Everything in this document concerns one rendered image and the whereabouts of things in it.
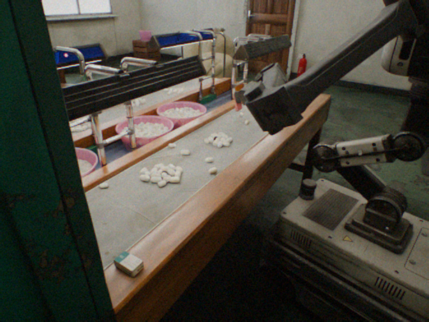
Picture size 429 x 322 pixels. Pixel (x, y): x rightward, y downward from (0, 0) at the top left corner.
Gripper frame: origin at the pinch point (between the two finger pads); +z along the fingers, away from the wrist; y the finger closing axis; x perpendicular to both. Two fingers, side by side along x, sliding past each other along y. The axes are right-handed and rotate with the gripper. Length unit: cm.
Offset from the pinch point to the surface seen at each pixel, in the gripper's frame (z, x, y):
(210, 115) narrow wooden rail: 31.9, 15.7, -6.0
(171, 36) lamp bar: 38, 75, -17
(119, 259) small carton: -26, -51, -53
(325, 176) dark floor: 113, -6, 106
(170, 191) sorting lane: -3.2, -30.7, -36.6
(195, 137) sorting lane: 22.3, 0.2, -18.5
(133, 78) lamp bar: -25, -1, -44
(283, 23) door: 251, 307, 231
